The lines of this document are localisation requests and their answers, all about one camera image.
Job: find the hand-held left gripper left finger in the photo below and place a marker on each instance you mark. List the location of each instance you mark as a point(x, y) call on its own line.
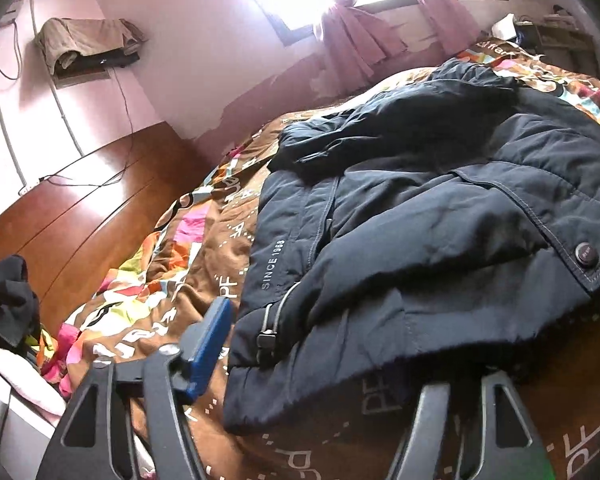
point(207, 345)

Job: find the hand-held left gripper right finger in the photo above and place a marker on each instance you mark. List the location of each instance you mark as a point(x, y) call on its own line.
point(430, 410)

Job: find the navy padded jacket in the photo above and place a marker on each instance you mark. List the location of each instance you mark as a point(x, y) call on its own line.
point(405, 240)

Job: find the colourful printed blanket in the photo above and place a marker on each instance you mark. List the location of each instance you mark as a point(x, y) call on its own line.
point(180, 260)

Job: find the wooden headboard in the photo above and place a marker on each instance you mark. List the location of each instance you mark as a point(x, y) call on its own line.
point(70, 230)

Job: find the pink cloth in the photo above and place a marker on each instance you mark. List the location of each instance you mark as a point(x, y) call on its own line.
point(15, 365)

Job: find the black garment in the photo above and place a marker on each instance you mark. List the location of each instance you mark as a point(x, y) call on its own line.
point(5, 300)

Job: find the grey box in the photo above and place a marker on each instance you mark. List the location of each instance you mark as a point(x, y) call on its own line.
point(15, 425)

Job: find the white power strip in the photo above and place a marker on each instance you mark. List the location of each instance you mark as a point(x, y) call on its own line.
point(27, 190)

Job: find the white pipe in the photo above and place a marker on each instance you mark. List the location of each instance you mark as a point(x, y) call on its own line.
point(70, 125)
point(7, 130)

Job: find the black flat device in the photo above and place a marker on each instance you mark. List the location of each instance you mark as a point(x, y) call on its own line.
point(110, 60)

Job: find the brown cloth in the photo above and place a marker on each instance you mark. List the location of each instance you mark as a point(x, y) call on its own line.
point(90, 35)

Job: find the pink tied curtain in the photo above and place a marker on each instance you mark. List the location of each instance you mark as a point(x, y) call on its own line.
point(445, 15)
point(355, 45)

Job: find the white bag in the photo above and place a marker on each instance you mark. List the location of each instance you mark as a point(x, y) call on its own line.
point(504, 25)

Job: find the wooden side table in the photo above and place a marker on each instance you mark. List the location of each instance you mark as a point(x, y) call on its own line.
point(560, 40)

